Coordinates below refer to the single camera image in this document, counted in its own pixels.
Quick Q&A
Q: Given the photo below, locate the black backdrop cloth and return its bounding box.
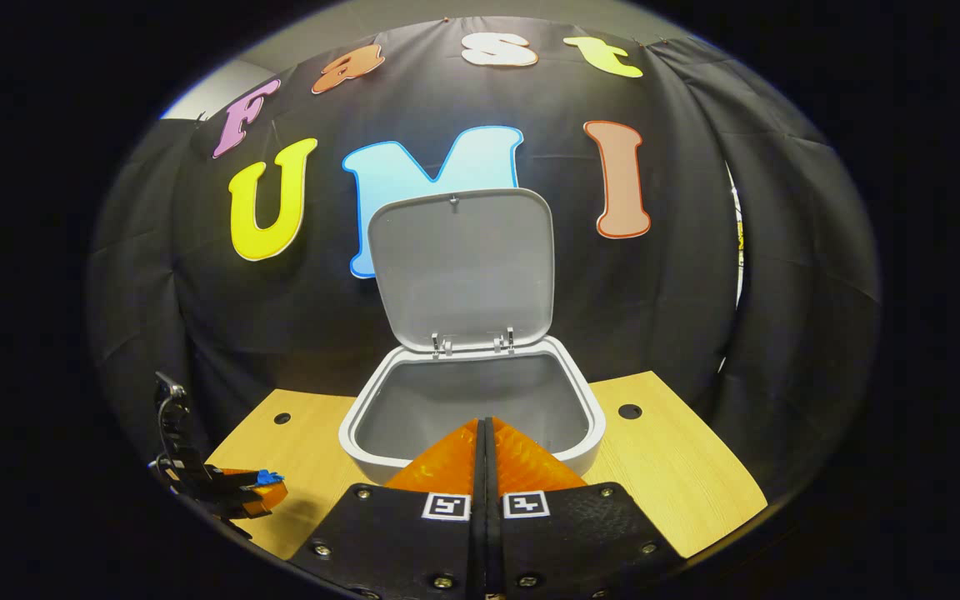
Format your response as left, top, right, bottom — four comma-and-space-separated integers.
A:
84, 15, 881, 518

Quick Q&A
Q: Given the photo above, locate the white desktop garbage bin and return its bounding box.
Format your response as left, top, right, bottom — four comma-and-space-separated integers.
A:
338, 187, 608, 488

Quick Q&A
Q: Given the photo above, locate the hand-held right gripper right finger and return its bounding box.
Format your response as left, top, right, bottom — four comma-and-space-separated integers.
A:
486, 417, 686, 600

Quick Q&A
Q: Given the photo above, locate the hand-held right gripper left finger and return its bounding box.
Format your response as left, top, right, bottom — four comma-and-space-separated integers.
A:
288, 418, 486, 600

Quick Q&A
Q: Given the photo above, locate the wooden desktop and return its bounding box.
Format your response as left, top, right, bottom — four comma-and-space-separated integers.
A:
205, 371, 768, 561

